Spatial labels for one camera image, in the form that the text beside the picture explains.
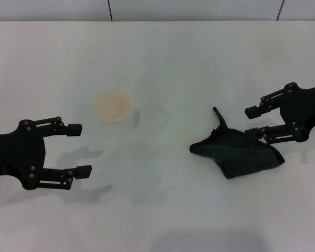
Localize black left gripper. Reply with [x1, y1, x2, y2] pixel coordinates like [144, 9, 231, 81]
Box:
[0, 115, 92, 191]

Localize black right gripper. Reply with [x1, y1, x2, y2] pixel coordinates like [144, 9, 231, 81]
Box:
[244, 82, 315, 145]

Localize dark blue rag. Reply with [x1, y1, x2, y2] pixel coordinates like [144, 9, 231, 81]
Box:
[190, 106, 286, 180]

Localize white paper cup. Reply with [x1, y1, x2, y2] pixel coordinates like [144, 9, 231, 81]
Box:
[93, 88, 141, 132]

